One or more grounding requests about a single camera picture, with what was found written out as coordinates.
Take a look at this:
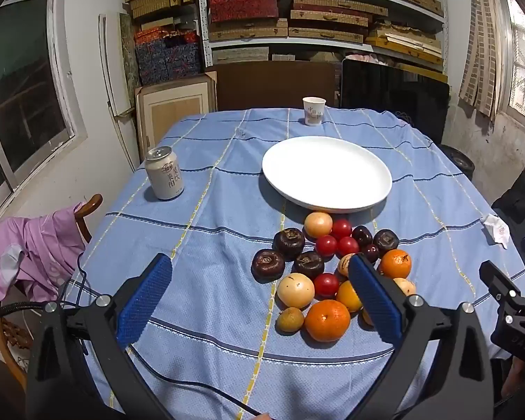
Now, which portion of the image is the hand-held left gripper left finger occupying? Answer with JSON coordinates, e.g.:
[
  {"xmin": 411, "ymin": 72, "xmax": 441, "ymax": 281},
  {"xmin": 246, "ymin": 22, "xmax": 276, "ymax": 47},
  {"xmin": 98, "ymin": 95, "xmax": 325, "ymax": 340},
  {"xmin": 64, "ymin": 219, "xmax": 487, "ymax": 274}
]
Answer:
[{"xmin": 25, "ymin": 253, "xmax": 176, "ymax": 420}]

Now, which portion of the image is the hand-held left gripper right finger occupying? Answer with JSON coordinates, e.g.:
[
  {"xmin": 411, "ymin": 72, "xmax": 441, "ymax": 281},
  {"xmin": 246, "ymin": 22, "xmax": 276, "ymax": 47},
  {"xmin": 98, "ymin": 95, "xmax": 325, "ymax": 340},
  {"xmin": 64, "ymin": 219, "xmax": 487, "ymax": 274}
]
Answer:
[{"xmin": 348, "ymin": 253, "xmax": 495, "ymax": 420}]

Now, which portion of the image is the small yellow-orange citrus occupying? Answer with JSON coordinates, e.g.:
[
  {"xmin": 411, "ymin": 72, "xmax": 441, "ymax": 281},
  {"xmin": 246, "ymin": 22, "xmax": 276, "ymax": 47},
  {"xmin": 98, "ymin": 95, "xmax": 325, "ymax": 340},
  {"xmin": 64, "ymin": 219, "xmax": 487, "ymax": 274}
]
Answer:
[{"xmin": 336, "ymin": 281, "xmax": 363, "ymax": 313}]

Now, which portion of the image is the small pale round fruit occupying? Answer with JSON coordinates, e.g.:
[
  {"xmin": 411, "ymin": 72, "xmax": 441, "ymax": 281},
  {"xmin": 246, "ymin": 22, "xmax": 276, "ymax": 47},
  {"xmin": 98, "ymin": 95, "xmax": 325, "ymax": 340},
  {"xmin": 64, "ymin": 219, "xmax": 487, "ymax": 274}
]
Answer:
[
  {"xmin": 393, "ymin": 277, "xmax": 416, "ymax": 297},
  {"xmin": 337, "ymin": 253, "xmax": 357, "ymax": 277}
]

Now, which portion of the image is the orange mandarin with stem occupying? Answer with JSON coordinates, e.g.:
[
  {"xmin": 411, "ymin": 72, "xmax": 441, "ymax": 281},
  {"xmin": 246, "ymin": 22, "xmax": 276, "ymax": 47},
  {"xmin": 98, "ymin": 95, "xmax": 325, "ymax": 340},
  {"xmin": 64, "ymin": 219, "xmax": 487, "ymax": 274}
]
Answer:
[{"xmin": 378, "ymin": 249, "xmax": 412, "ymax": 280}]

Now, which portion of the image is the large orange mandarin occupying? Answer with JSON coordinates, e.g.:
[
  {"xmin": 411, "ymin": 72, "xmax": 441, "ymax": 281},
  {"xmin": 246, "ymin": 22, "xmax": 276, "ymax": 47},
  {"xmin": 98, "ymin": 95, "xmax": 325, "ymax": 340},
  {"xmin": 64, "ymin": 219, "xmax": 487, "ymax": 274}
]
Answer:
[{"xmin": 305, "ymin": 300, "xmax": 351, "ymax": 343}]

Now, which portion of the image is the red cherry tomato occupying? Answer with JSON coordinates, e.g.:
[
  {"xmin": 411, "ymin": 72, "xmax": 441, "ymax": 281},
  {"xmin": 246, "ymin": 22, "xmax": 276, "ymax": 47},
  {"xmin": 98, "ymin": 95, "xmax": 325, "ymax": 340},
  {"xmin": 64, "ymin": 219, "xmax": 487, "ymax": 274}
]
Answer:
[
  {"xmin": 315, "ymin": 235, "xmax": 338, "ymax": 257},
  {"xmin": 336, "ymin": 236, "xmax": 360, "ymax": 257},
  {"xmin": 330, "ymin": 219, "xmax": 353, "ymax": 240},
  {"xmin": 313, "ymin": 273, "xmax": 341, "ymax": 297}
]

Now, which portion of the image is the dark purple water chestnut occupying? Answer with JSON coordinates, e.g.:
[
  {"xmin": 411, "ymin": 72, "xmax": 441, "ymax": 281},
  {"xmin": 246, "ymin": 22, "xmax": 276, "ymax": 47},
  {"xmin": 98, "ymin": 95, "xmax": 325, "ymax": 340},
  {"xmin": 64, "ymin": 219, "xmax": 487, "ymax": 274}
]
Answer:
[
  {"xmin": 293, "ymin": 250, "xmax": 326, "ymax": 279},
  {"xmin": 251, "ymin": 249, "xmax": 286, "ymax": 283},
  {"xmin": 373, "ymin": 229, "xmax": 400, "ymax": 254},
  {"xmin": 273, "ymin": 227, "xmax": 307, "ymax": 261}
]

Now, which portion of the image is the large cream round fruit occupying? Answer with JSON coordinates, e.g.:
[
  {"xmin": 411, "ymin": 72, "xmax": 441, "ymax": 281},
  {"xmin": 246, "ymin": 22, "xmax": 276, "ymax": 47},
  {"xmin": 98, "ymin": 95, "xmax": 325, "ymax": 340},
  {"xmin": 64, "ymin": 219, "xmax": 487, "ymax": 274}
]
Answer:
[{"xmin": 276, "ymin": 272, "xmax": 316, "ymax": 310}]

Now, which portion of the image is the small brown round fruit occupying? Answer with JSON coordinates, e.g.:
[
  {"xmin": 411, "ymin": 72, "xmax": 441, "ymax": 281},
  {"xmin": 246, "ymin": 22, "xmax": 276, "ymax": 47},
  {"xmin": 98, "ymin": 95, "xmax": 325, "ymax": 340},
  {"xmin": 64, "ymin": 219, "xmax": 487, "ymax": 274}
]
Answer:
[{"xmin": 275, "ymin": 307, "xmax": 306, "ymax": 334}]

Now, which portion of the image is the pinkish pale round fruit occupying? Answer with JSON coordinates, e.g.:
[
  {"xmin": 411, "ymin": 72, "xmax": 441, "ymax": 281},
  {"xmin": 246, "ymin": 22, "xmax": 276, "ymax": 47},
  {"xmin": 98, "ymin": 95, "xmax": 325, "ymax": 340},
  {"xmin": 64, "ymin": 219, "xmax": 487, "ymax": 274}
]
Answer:
[{"xmin": 304, "ymin": 212, "xmax": 334, "ymax": 239}]

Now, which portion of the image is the white round plate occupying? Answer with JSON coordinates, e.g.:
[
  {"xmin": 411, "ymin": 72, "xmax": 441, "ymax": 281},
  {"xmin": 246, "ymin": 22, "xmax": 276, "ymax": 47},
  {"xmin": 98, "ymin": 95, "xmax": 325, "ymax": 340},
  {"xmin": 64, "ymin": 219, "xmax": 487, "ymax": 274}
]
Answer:
[{"xmin": 261, "ymin": 135, "xmax": 393, "ymax": 214}]

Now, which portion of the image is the person's right hand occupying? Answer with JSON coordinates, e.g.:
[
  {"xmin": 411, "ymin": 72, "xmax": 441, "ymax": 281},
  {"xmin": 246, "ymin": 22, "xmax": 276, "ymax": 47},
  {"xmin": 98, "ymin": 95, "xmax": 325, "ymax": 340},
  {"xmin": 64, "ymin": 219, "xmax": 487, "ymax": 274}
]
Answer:
[{"xmin": 503, "ymin": 356, "xmax": 525, "ymax": 403}]

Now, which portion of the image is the crumpled white tissue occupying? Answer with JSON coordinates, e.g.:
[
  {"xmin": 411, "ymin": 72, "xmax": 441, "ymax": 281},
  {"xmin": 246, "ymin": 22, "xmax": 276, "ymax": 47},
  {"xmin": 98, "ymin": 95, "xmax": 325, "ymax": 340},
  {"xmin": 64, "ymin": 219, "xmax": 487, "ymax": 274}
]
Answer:
[{"xmin": 481, "ymin": 213, "xmax": 510, "ymax": 250}]

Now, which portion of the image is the dark clothing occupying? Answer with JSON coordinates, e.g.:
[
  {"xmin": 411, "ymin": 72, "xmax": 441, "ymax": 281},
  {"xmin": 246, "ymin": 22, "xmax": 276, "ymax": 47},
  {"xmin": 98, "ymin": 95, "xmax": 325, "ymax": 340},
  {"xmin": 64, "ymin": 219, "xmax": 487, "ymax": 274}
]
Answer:
[{"xmin": 492, "ymin": 149, "xmax": 525, "ymax": 237}]

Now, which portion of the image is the blue striped tablecloth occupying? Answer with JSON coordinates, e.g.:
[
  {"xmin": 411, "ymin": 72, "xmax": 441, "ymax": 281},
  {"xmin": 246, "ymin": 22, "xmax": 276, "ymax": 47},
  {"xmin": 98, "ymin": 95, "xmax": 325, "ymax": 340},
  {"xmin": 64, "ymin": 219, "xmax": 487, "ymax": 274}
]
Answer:
[{"xmin": 63, "ymin": 107, "xmax": 525, "ymax": 420}]

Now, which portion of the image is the wooden chair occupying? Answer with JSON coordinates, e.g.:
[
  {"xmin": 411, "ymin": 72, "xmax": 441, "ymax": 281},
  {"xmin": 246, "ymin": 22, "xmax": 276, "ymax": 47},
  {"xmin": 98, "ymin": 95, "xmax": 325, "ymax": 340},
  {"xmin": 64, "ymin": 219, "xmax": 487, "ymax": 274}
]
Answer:
[{"xmin": 0, "ymin": 193, "xmax": 103, "ymax": 386}]

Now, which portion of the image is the black round stool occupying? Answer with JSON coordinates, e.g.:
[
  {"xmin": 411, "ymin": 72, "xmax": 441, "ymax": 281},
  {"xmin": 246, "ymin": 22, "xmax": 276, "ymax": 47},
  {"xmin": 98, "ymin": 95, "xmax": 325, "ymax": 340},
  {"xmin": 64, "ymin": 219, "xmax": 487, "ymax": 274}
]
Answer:
[{"xmin": 441, "ymin": 143, "xmax": 476, "ymax": 181}]

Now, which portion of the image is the white beverage can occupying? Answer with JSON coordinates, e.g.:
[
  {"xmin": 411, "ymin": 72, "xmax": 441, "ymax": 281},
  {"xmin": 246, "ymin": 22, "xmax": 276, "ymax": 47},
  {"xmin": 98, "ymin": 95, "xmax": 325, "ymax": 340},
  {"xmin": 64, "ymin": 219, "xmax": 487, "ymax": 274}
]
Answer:
[{"xmin": 145, "ymin": 146, "xmax": 185, "ymax": 201}]

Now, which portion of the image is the pink garment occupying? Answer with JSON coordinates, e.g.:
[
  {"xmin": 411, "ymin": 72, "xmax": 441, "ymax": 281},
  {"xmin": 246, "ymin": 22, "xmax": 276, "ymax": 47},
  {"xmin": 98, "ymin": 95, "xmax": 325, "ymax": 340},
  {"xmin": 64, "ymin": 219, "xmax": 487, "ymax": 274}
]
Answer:
[{"xmin": 0, "ymin": 203, "xmax": 86, "ymax": 311}]

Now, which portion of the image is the bright patterned glass window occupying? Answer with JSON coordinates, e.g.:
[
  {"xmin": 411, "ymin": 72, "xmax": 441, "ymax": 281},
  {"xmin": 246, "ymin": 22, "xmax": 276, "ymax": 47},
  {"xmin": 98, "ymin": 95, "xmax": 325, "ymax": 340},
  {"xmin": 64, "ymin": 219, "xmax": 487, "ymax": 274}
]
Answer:
[{"xmin": 496, "ymin": 0, "xmax": 525, "ymax": 127}]

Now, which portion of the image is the wooden framed panel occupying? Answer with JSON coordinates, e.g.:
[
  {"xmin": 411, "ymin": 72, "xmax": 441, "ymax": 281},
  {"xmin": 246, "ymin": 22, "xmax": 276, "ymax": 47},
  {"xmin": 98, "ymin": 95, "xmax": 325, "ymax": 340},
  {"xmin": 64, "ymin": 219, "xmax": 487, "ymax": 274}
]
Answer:
[{"xmin": 135, "ymin": 71, "xmax": 217, "ymax": 158}]

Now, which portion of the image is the white paper cup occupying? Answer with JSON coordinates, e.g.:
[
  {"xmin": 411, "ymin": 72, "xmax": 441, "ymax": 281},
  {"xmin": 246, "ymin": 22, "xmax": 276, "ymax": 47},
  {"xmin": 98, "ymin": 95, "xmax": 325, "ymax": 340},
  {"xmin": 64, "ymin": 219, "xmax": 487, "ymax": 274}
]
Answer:
[{"xmin": 302, "ymin": 96, "xmax": 326, "ymax": 127}]

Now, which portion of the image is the black screen panel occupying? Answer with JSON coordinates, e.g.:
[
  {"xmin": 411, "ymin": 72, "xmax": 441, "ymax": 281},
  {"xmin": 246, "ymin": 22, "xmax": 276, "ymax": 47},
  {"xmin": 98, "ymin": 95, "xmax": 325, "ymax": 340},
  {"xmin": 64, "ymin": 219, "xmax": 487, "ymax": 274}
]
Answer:
[{"xmin": 340, "ymin": 59, "xmax": 450, "ymax": 145}]

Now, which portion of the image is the checked beige curtain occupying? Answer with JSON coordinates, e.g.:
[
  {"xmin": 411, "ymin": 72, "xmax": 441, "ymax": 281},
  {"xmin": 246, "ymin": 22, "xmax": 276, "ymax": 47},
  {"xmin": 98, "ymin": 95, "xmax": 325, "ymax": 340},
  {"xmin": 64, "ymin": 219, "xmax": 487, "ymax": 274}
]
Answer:
[{"xmin": 458, "ymin": 0, "xmax": 504, "ymax": 121}]

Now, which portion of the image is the white leaning board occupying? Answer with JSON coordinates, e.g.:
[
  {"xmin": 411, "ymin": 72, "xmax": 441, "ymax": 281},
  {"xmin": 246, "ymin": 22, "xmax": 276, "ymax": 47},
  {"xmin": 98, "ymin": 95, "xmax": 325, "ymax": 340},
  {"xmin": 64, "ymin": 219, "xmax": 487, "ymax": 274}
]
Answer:
[{"xmin": 98, "ymin": 13, "xmax": 134, "ymax": 119}]

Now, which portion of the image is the brown board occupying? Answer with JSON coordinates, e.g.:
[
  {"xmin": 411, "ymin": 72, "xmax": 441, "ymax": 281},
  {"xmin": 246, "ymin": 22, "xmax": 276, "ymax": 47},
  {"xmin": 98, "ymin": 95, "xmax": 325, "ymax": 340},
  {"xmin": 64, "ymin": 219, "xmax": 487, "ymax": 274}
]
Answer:
[{"xmin": 216, "ymin": 62, "xmax": 337, "ymax": 112}]

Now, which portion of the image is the stack of blue patterned boxes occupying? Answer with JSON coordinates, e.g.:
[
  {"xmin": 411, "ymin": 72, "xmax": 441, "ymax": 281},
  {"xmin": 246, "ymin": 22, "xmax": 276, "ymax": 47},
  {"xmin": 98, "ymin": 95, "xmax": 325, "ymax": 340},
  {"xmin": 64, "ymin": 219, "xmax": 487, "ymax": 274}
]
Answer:
[{"xmin": 135, "ymin": 28, "xmax": 202, "ymax": 87}]

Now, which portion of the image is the green marbled panel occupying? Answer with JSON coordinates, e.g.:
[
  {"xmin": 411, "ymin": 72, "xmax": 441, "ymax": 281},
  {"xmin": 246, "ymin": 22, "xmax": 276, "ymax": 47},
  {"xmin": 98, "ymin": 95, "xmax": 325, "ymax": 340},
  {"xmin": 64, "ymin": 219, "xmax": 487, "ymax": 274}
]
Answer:
[{"xmin": 119, "ymin": 13, "xmax": 141, "ymax": 90}]

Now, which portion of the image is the white framed sliding window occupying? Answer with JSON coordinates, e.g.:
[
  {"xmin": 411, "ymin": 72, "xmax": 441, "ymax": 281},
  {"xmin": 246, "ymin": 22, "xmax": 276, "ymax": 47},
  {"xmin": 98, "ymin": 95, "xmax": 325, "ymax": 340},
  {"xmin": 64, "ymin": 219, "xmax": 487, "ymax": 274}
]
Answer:
[{"xmin": 0, "ymin": 0, "xmax": 88, "ymax": 228}]

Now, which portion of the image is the white metal shelving unit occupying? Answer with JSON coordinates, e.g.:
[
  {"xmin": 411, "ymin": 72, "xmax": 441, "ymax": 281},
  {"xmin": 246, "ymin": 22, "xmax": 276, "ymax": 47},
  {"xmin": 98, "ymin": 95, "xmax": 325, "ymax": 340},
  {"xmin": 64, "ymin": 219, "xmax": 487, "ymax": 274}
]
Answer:
[{"xmin": 197, "ymin": 0, "xmax": 449, "ymax": 73}]

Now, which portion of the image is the shelf of patterned boxes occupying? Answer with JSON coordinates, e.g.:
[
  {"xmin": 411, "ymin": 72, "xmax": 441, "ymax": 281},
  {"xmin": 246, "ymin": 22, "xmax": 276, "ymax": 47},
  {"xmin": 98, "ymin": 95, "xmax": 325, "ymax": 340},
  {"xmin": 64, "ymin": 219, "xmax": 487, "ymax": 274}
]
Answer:
[{"xmin": 125, "ymin": 0, "xmax": 446, "ymax": 66}]

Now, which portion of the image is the large red patterned box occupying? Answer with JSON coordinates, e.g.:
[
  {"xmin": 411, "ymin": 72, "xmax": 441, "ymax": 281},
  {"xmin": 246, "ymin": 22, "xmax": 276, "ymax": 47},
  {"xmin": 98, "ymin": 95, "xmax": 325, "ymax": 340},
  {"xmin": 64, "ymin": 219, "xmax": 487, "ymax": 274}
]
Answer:
[{"xmin": 209, "ymin": 0, "xmax": 278, "ymax": 22}]

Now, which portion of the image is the thick black cable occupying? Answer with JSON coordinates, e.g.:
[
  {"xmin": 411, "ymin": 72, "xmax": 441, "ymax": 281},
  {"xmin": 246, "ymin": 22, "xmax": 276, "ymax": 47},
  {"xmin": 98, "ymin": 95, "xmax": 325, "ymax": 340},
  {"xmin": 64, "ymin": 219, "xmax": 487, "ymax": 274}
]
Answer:
[{"xmin": 0, "ymin": 301, "xmax": 53, "ymax": 329}]

